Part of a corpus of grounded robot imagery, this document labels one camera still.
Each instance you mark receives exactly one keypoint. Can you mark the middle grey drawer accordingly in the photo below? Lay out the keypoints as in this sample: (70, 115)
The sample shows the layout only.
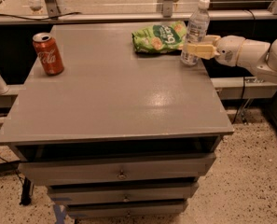
(124, 193)

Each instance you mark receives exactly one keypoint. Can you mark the bottom grey drawer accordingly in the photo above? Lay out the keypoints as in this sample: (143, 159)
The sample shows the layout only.
(128, 209)

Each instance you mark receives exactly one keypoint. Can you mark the green rice chip bag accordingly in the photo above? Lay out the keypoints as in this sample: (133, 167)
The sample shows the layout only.
(159, 38)

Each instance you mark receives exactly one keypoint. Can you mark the red cola can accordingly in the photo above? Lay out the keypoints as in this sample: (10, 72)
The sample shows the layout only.
(48, 53)

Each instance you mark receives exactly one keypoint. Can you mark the grey drawer cabinet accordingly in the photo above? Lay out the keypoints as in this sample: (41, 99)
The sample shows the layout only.
(111, 103)

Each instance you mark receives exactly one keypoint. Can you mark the grey drawer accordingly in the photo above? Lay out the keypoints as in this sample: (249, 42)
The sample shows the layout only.
(56, 173)
(124, 193)
(128, 209)

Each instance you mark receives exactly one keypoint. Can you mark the blue tape on leg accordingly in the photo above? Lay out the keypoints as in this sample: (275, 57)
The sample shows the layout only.
(61, 216)

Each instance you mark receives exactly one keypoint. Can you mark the top grey drawer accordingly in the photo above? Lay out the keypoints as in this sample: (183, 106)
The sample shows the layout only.
(56, 173)

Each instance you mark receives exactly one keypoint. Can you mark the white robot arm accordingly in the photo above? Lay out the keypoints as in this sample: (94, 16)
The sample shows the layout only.
(257, 57)

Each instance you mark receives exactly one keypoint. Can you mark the clear plastic water bottle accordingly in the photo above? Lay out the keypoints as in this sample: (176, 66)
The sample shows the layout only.
(196, 31)

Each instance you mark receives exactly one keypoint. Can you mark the grey metal rail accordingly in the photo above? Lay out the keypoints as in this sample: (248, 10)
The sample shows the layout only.
(215, 15)

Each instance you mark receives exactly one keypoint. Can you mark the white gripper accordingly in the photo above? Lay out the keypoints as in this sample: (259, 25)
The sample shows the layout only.
(228, 50)

